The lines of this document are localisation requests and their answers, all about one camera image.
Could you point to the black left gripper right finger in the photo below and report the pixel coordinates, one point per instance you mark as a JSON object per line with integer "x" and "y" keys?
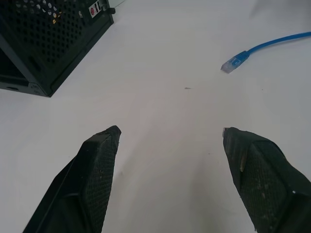
{"x": 264, "y": 179}

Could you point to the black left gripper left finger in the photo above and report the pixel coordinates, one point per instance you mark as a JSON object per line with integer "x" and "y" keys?
{"x": 82, "y": 184}

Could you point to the black perforated computer case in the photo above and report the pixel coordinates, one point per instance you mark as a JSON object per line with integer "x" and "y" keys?
{"x": 46, "y": 41}

